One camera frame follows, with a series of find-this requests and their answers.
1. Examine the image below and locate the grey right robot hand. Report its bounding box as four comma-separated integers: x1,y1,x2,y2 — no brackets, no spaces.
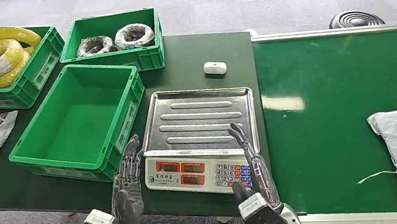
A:
224,117,285,215

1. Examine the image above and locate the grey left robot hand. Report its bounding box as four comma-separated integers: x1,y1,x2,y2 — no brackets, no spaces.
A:
102,133,155,224

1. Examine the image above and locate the green conveyor belt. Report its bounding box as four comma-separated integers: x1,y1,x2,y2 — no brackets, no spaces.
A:
249,17,397,224

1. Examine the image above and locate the large empty green crate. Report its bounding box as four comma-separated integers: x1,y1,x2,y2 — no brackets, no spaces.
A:
0,55,157,195

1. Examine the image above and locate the white electronic weighing scale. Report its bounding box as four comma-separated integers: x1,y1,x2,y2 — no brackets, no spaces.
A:
133,79,266,206

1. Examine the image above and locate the small white plastic device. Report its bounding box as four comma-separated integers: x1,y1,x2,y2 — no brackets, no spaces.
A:
202,59,228,77

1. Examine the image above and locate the green crate with yellow coils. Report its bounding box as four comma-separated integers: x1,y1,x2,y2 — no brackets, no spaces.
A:
0,21,73,113

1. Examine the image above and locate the green crate with black coils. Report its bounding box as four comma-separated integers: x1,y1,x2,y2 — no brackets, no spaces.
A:
55,6,167,82

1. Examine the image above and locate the black ribbed round base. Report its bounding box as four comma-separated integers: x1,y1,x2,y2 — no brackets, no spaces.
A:
326,6,386,32

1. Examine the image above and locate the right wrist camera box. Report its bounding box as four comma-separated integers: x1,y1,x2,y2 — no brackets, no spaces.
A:
236,188,291,224

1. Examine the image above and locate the dark wrapped wire coil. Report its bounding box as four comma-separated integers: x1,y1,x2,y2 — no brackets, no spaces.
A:
74,34,117,59

